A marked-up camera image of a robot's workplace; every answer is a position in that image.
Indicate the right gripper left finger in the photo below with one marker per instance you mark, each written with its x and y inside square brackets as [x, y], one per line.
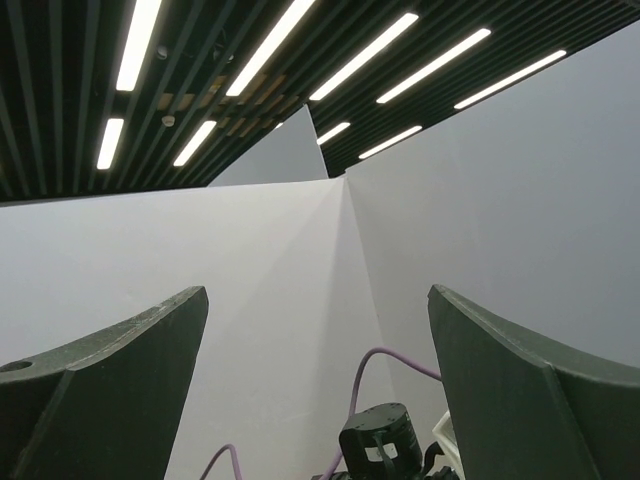
[107, 405]

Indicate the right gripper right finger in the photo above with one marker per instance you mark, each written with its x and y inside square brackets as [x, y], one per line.
[524, 406]

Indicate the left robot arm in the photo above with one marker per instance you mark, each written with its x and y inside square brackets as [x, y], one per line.
[380, 443]

